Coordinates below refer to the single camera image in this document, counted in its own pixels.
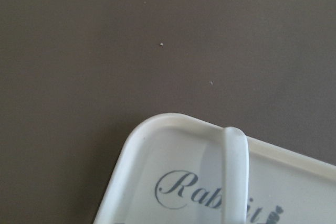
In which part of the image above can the cream rabbit tray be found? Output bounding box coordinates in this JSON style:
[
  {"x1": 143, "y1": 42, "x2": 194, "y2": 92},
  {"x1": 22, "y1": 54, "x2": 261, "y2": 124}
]
[{"x1": 94, "y1": 113, "x2": 335, "y2": 223}]

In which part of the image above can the white ceramic spoon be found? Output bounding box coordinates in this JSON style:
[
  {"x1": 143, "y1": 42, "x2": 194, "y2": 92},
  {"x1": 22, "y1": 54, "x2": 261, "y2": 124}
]
[{"x1": 221, "y1": 127, "x2": 249, "y2": 223}]

